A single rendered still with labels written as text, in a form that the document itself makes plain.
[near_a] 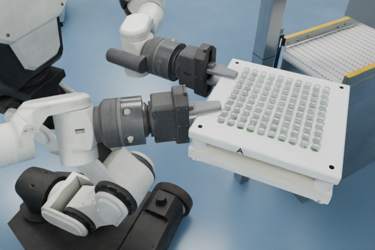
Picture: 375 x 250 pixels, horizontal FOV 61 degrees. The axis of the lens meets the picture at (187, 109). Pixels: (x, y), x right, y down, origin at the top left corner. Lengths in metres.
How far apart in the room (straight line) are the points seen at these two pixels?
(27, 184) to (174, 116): 0.97
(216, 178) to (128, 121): 1.24
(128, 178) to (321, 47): 0.82
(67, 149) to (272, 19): 0.80
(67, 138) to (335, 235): 1.38
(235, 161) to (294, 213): 1.16
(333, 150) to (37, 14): 0.65
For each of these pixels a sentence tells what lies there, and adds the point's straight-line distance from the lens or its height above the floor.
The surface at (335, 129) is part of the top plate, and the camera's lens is 0.59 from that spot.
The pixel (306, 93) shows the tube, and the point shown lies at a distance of 0.64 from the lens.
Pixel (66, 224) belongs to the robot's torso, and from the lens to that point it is 1.32.
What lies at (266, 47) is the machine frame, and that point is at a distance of 1.18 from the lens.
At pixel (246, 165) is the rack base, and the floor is 0.97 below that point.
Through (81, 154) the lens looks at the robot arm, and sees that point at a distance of 0.57.
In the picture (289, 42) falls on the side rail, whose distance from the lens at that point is 1.23.
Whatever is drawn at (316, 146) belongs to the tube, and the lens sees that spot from 0.55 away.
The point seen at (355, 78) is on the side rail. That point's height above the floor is 0.82.
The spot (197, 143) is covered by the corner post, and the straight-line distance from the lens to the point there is 0.56.
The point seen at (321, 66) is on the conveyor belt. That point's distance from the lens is 1.17.
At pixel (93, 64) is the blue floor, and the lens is 2.64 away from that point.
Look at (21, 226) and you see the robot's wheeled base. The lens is 1.55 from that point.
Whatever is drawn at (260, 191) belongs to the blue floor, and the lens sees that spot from 1.73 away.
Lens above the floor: 1.39
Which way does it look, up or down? 41 degrees down
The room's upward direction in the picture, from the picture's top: straight up
